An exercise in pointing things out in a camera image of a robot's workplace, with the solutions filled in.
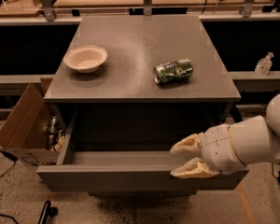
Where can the black device bottom left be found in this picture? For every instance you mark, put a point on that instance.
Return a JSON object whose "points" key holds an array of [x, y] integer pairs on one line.
{"points": [[48, 212]]}

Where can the grey drawer cabinet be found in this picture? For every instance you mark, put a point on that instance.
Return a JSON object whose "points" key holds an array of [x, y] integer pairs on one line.
{"points": [[135, 46]]}

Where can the grey top drawer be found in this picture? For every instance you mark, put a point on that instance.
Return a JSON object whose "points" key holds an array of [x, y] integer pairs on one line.
{"points": [[123, 149]]}

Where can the metal railing post left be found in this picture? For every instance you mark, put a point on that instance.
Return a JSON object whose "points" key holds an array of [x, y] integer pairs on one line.
{"points": [[48, 10]]}

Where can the metal can in box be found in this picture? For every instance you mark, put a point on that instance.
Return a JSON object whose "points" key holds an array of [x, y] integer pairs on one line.
{"points": [[52, 131]]}

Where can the crushed green soda can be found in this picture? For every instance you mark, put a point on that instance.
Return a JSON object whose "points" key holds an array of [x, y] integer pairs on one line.
{"points": [[174, 71]]}

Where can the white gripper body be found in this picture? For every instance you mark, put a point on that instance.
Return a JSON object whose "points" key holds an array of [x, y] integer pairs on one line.
{"points": [[216, 148]]}

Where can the metal railing post middle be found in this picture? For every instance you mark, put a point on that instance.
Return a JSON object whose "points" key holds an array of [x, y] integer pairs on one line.
{"points": [[147, 7]]}

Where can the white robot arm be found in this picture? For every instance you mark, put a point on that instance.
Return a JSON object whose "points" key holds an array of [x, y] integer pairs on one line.
{"points": [[257, 139]]}

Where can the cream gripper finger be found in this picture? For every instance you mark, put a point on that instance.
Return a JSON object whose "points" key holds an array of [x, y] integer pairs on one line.
{"points": [[195, 168], [189, 146]]}

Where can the brown cardboard box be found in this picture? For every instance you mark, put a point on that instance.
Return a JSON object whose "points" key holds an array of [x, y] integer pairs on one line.
{"points": [[25, 135]]}

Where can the white paper bowl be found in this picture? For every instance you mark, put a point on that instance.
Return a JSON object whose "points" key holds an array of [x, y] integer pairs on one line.
{"points": [[85, 59]]}

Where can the clear hand sanitizer bottle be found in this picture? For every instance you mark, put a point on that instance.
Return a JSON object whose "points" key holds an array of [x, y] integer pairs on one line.
{"points": [[264, 65]]}

